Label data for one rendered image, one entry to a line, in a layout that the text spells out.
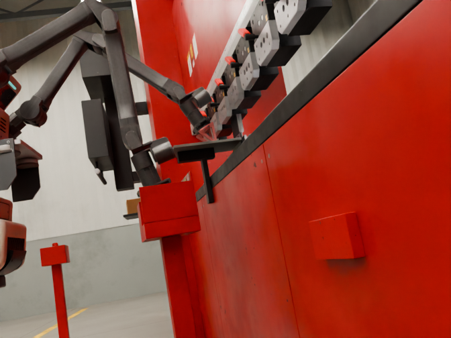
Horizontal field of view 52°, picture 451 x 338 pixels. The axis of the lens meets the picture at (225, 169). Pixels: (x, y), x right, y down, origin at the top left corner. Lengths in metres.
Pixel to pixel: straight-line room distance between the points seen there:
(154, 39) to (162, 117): 0.49
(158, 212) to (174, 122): 1.44
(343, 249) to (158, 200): 0.72
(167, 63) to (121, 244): 6.20
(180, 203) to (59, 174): 7.77
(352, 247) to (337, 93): 0.24
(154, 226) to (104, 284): 7.47
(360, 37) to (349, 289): 0.40
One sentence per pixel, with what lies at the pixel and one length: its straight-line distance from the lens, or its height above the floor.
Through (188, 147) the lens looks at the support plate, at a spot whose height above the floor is 0.99.
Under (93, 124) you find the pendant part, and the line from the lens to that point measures 2.87.
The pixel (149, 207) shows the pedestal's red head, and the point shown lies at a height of 0.75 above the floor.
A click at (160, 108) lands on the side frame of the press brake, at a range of 2.76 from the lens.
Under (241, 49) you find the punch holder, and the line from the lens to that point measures 1.59.
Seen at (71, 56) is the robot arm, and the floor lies 1.44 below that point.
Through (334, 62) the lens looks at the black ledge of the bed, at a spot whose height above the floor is 0.85.
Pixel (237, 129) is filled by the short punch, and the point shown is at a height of 1.05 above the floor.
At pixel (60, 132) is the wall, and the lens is 9.23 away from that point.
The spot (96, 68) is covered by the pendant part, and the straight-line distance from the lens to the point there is 3.01.
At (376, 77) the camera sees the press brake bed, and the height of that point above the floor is 0.79.
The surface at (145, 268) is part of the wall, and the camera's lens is 8.71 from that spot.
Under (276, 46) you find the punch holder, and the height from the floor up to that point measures 1.11.
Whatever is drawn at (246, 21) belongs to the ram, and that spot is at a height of 1.28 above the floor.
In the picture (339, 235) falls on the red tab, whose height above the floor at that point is 0.59.
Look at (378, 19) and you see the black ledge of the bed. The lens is 0.65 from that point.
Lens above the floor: 0.60
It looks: 9 degrees up
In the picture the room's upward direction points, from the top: 10 degrees counter-clockwise
